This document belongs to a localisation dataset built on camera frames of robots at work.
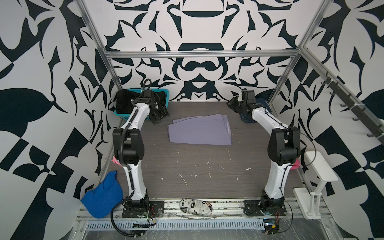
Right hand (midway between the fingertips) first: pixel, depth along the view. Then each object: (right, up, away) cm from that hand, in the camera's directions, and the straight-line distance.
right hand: (228, 100), depth 96 cm
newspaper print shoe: (-21, -53, -24) cm, 62 cm away
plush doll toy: (+16, -28, -39) cm, 51 cm away
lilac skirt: (-10, -19, +10) cm, 24 cm away
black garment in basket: (-71, +3, +11) cm, 72 cm away
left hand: (-39, -9, -1) cm, 40 cm away
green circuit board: (+14, -62, -24) cm, 68 cm away
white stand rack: (+32, -50, -25) cm, 64 cm away
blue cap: (-65, -51, -21) cm, 85 cm away
